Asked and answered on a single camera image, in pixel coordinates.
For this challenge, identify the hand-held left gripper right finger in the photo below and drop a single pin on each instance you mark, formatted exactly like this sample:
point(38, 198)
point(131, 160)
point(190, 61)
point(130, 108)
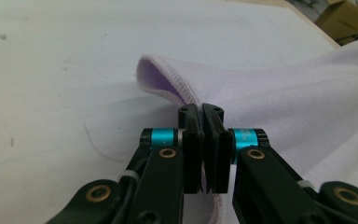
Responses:
point(219, 161)

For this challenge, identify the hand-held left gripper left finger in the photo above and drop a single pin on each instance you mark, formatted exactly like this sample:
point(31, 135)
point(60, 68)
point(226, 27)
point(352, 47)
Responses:
point(192, 155)

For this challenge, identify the lilac cat print towel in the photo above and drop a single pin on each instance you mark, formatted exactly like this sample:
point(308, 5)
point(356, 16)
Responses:
point(292, 102)

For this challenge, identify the white grid foam mat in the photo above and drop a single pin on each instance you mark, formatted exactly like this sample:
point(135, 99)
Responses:
point(74, 77)

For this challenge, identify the small cardboard box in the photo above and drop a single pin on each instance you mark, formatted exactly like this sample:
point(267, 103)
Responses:
point(345, 18)

